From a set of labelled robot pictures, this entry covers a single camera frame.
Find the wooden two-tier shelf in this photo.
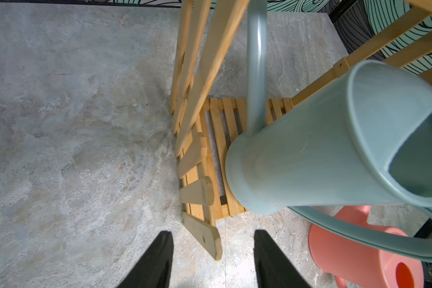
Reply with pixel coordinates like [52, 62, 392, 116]
[168, 0, 432, 262]

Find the light blue watering can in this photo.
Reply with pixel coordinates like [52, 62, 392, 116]
[225, 1, 432, 262]

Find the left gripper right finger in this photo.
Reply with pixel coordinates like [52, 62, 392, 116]
[254, 230, 310, 288]

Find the pink watering can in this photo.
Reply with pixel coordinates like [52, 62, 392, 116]
[308, 225, 424, 288]

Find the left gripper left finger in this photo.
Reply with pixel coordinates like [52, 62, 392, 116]
[117, 230, 174, 288]

